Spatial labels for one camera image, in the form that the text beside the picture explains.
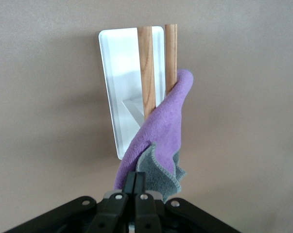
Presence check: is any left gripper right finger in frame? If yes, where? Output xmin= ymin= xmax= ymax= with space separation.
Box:
xmin=134 ymin=171 xmax=242 ymax=233

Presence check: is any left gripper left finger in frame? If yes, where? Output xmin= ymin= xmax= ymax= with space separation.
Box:
xmin=4 ymin=171 xmax=137 ymax=233

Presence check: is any purple and grey towel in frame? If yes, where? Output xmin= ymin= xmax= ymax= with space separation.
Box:
xmin=113 ymin=68 xmax=194 ymax=203

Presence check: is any white rack with wooden bars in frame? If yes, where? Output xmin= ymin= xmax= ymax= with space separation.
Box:
xmin=98 ymin=23 xmax=179 ymax=161

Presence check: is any brown table cover mat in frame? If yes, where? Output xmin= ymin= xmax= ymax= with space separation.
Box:
xmin=0 ymin=0 xmax=293 ymax=233

